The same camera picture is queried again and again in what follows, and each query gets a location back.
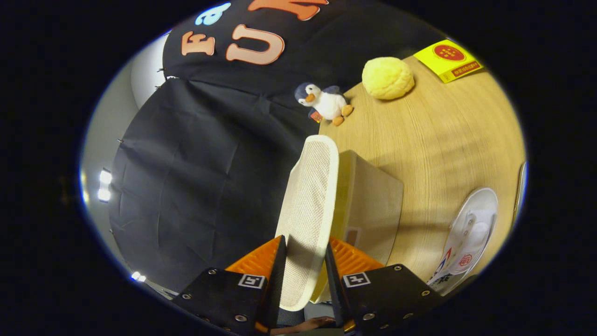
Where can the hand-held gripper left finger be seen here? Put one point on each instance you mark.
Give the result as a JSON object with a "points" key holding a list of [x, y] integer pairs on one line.
{"points": [[277, 280]]}

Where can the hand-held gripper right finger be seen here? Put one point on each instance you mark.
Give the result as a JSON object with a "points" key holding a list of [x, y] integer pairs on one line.
{"points": [[335, 284]]}

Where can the beige fabric storage box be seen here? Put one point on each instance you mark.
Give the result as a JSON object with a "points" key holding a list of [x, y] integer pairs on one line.
{"points": [[368, 205]]}

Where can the ceiling light panel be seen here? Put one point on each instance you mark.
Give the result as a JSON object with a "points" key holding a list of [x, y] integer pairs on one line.
{"points": [[105, 185], [138, 276]]}

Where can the penguin plush toy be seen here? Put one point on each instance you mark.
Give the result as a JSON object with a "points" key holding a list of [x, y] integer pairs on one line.
{"points": [[326, 103]]}

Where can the yellow bun plush toy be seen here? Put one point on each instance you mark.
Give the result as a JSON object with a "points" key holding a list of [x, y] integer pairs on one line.
{"points": [[388, 78]]}

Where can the yellow book with red circle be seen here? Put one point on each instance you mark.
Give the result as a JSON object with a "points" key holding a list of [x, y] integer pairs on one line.
{"points": [[447, 60]]}

